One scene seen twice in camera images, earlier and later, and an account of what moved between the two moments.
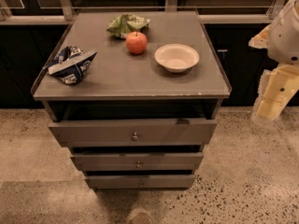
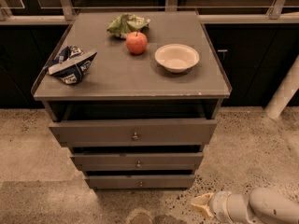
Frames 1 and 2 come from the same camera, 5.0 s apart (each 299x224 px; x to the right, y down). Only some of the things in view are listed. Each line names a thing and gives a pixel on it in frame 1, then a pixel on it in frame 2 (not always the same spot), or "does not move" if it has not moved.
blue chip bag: x=71 y=64 does not move
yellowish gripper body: x=285 y=37 → x=218 y=204
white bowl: x=177 y=57 does not move
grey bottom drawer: x=142 y=181 does not move
